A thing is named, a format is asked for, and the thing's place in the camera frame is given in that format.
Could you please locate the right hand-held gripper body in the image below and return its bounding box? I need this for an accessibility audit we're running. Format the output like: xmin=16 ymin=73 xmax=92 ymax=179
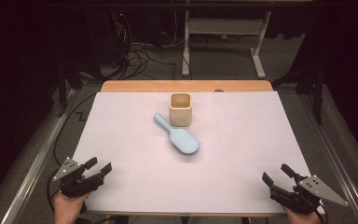
xmin=269 ymin=174 xmax=350 ymax=216

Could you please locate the long black floor cable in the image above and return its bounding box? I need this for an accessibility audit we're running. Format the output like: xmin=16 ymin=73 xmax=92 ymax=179
xmin=52 ymin=92 xmax=98 ymax=166

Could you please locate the light blue hairbrush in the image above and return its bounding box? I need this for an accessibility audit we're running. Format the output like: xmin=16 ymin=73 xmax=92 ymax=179
xmin=153 ymin=113 xmax=200 ymax=155

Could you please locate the person's right hand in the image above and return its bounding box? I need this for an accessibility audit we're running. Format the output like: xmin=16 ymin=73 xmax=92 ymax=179
xmin=281 ymin=204 xmax=324 ymax=224

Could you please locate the tangle of black cables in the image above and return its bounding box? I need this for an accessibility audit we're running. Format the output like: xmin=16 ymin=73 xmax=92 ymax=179
xmin=101 ymin=12 xmax=185 ymax=80

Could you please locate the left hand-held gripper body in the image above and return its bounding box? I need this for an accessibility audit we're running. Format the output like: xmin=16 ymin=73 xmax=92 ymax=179
xmin=52 ymin=157 xmax=105 ymax=199

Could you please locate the white metal desk frame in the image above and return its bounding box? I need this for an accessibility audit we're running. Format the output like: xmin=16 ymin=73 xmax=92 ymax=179
xmin=181 ymin=10 xmax=273 ymax=79

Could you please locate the aluminium rail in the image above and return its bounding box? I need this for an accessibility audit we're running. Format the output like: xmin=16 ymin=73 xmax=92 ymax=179
xmin=297 ymin=92 xmax=358 ymax=224
xmin=0 ymin=88 xmax=78 ymax=224

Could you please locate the dark computer tower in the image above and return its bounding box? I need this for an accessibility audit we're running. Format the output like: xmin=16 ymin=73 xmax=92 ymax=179
xmin=85 ymin=10 xmax=129 ymax=68

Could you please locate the beige square cup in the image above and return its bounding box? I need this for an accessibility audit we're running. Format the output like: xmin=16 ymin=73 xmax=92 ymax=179
xmin=168 ymin=92 xmax=193 ymax=128

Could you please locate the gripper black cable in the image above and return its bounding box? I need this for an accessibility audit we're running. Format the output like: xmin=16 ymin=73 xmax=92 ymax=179
xmin=314 ymin=202 xmax=329 ymax=224
xmin=46 ymin=169 xmax=62 ymax=213

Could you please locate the white board sheet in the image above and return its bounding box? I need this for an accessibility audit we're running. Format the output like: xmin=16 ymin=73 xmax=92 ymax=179
xmin=73 ymin=91 xmax=326 ymax=216

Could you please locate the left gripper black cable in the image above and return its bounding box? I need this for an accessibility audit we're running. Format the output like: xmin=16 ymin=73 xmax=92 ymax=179
xmin=46 ymin=169 xmax=62 ymax=213

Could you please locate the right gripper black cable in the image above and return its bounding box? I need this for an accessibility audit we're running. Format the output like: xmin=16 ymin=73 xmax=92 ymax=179
xmin=314 ymin=202 xmax=329 ymax=224

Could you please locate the person's left hand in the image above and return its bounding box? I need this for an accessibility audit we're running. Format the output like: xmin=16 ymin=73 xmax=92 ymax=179
xmin=51 ymin=190 xmax=91 ymax=224

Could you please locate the black metal stand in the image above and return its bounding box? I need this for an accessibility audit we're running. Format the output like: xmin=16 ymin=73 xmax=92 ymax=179
xmin=55 ymin=60 xmax=85 ymax=118
xmin=271 ymin=59 xmax=327 ymax=126

